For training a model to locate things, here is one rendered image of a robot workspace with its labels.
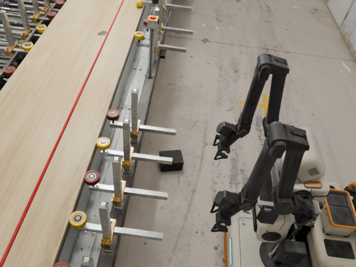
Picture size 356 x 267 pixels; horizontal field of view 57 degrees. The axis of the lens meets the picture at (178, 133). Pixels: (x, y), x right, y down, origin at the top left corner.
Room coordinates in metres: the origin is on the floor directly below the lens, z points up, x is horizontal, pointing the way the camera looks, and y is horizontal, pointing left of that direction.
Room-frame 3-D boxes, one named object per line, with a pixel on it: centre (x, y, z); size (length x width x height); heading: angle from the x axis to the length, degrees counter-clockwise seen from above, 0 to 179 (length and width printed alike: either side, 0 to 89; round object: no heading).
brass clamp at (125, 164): (1.24, 0.28, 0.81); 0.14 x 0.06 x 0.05; 1
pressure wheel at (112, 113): (1.51, 0.43, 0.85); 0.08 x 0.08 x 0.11
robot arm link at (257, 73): (1.23, -0.33, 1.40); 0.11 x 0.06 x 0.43; 1
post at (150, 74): (2.21, 0.29, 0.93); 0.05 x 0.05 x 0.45; 1
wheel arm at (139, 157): (1.26, 0.23, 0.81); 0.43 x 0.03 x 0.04; 91
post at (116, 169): (0.97, 0.27, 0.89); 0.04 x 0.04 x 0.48; 1
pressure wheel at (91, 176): (1.01, 0.42, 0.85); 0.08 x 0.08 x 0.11
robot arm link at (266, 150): (0.80, -0.33, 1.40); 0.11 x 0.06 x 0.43; 1
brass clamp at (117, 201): (0.99, 0.27, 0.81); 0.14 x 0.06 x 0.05; 1
